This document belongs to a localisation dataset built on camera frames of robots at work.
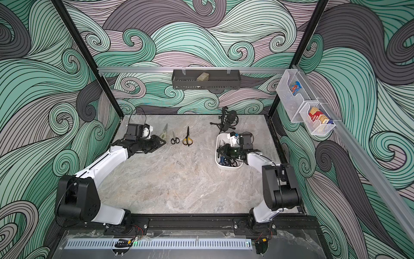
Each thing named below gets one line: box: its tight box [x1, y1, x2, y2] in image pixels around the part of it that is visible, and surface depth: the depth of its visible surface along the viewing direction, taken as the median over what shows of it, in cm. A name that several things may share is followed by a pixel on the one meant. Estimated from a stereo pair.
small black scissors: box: [170, 130, 181, 145], surface depth 109 cm
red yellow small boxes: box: [309, 106, 334, 125], surface depth 66 cm
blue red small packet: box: [291, 80, 302, 96], surface depth 85 cm
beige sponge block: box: [196, 71, 210, 82], surface depth 94 cm
